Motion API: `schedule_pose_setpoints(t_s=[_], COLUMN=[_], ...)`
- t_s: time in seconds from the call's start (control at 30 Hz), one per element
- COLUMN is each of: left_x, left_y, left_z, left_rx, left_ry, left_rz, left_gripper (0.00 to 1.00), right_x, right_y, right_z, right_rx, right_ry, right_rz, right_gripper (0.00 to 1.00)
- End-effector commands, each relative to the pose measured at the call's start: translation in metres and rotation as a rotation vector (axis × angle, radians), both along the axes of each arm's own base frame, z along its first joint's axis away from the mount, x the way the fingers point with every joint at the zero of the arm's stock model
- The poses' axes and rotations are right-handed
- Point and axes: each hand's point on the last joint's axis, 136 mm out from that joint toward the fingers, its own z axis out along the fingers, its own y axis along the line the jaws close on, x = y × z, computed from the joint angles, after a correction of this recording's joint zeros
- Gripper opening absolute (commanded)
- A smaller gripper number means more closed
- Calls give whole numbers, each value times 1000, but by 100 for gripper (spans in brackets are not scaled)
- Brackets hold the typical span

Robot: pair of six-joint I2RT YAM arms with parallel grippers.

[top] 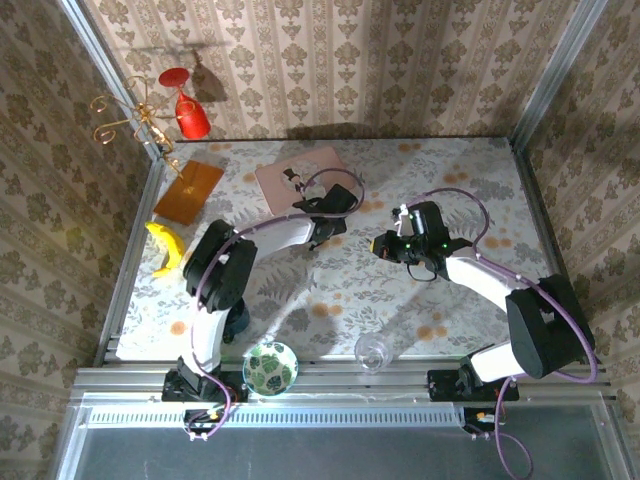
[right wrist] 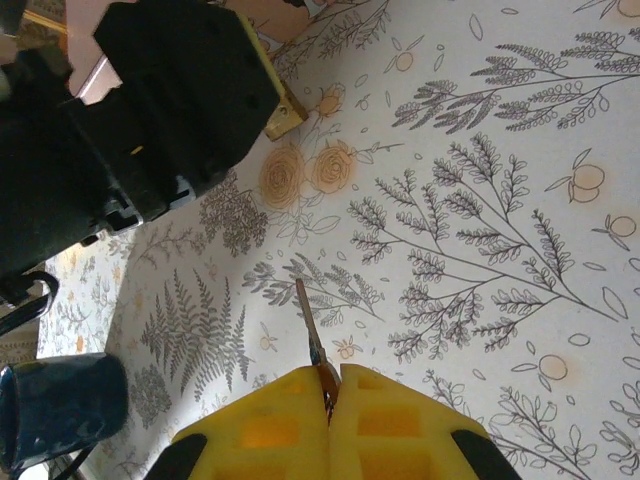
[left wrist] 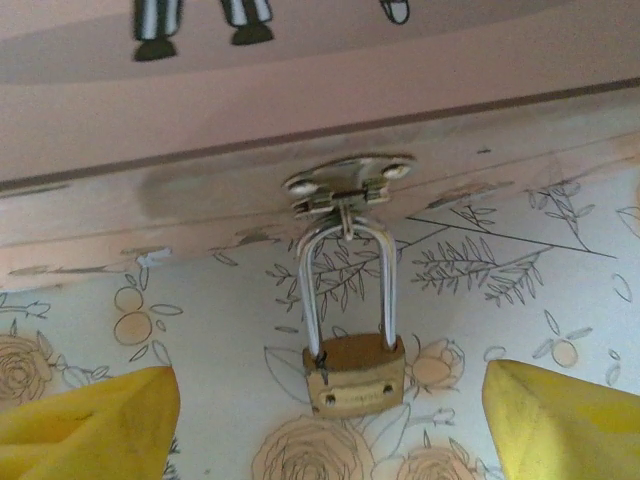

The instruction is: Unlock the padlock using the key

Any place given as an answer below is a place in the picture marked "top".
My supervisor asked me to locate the pink square board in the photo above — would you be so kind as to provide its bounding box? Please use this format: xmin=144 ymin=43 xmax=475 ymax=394
xmin=254 ymin=149 xmax=357 ymax=215

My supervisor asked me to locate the clear drinking glass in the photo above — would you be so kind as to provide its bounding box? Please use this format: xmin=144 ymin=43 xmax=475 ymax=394
xmin=353 ymin=332 xmax=391 ymax=375

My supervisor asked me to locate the dark blue mug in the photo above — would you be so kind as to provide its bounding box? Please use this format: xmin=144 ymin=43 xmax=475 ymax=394
xmin=222 ymin=299 xmax=251 ymax=344

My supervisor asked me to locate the green leaf pattern bowl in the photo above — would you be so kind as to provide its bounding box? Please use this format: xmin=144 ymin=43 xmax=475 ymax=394
xmin=242 ymin=341 xmax=300 ymax=397

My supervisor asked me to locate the red wine glass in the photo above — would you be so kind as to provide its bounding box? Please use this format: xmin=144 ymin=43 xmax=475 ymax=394
xmin=158 ymin=67 xmax=212 ymax=140

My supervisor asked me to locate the yellow banana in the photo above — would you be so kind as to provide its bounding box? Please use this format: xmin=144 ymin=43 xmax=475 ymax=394
xmin=144 ymin=221 xmax=186 ymax=279

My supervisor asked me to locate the black connector block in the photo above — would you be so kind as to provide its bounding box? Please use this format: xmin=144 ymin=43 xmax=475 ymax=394
xmin=462 ymin=407 xmax=503 ymax=435
xmin=183 ymin=408 xmax=225 ymax=435

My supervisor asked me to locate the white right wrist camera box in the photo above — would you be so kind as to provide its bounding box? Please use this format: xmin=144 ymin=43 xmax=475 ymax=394
xmin=391 ymin=203 xmax=411 ymax=237

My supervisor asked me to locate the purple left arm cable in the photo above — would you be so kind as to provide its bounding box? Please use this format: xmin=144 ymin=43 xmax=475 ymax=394
xmin=187 ymin=168 xmax=366 ymax=444

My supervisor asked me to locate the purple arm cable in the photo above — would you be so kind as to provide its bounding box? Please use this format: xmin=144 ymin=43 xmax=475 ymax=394
xmin=187 ymin=168 xmax=366 ymax=444
xmin=402 ymin=187 xmax=600 ymax=480

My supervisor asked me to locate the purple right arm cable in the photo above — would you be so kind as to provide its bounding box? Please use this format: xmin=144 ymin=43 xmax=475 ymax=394
xmin=402 ymin=187 xmax=600 ymax=480

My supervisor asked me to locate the aluminium extrusion frame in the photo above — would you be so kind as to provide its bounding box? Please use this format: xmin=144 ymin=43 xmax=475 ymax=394
xmin=49 ymin=0 xmax=640 ymax=480

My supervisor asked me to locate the gold wire stand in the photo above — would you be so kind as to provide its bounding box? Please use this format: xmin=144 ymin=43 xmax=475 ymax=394
xmin=89 ymin=74 xmax=225 ymax=227

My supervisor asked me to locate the grey slotted cable duct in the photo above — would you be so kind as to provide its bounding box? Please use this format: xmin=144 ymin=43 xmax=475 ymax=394
xmin=82 ymin=404 xmax=464 ymax=430

